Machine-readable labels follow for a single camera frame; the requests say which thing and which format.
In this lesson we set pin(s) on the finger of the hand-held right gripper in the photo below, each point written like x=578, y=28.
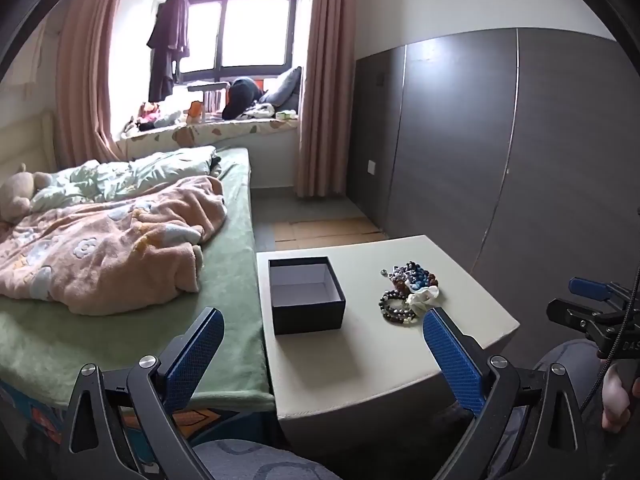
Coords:
x=565, y=310
x=587, y=287

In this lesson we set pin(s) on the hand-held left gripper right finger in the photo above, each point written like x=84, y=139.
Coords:
x=450, y=360

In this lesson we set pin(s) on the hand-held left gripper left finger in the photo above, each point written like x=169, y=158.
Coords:
x=200, y=355

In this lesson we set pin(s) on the white scrunchie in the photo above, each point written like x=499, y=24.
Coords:
x=422, y=298

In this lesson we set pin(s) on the black jewelry box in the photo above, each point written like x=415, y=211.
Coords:
x=307, y=317

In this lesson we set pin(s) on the person's right hand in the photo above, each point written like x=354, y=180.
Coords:
x=615, y=395

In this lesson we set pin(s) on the person's grey trouser leg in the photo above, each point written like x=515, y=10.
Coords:
x=580, y=355

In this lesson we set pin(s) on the printed bed base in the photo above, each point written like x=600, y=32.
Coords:
x=200, y=417

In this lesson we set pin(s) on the green bed mattress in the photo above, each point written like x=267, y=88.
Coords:
x=230, y=240

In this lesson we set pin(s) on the grey patterned seat cushion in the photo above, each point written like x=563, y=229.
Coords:
x=260, y=460

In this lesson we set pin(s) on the pink fleece blanket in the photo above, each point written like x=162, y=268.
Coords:
x=125, y=245

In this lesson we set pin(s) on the flattened cardboard sheet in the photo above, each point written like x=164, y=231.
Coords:
x=325, y=230

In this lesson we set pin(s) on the dark grey wardrobe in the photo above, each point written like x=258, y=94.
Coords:
x=475, y=150

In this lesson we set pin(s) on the light green quilt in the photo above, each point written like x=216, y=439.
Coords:
x=125, y=172

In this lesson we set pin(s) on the beige plush toy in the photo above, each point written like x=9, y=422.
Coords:
x=17, y=192

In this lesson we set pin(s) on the orange packet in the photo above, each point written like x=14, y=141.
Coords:
x=195, y=109

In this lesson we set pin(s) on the pink soft toy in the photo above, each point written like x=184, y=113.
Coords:
x=147, y=112

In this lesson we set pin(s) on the black bag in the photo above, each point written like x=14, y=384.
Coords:
x=242, y=97

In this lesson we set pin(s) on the grey pillow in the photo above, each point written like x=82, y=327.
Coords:
x=285, y=87

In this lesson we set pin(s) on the pink curtain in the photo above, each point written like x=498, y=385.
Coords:
x=325, y=85
x=82, y=70

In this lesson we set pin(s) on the hanging dark clothing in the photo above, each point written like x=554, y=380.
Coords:
x=167, y=45

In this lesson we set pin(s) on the black framed window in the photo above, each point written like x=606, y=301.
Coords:
x=235, y=35

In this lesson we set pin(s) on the white wall socket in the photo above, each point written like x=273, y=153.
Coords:
x=371, y=166

